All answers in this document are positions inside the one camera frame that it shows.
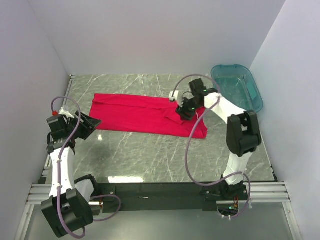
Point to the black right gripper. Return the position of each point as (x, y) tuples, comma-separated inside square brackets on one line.
[(182, 111)]

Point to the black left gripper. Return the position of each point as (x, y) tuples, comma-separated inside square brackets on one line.
[(88, 125)]

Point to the red t shirt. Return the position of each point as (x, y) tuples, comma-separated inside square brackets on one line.
[(141, 114)]

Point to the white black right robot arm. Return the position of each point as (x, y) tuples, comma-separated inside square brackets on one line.
[(243, 134)]

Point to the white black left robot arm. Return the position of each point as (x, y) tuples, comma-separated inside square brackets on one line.
[(68, 202)]

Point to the teal plastic bin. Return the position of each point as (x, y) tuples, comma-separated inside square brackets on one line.
[(238, 86)]

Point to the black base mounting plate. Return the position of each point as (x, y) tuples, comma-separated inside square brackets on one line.
[(168, 196)]

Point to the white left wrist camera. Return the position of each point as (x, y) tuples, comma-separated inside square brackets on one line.
[(63, 111)]

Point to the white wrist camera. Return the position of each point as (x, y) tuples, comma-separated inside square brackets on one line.
[(176, 96), (63, 111)]

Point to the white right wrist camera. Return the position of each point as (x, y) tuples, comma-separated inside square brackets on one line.
[(176, 96)]

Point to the aluminium front rail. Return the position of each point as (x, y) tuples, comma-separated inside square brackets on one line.
[(261, 192)]

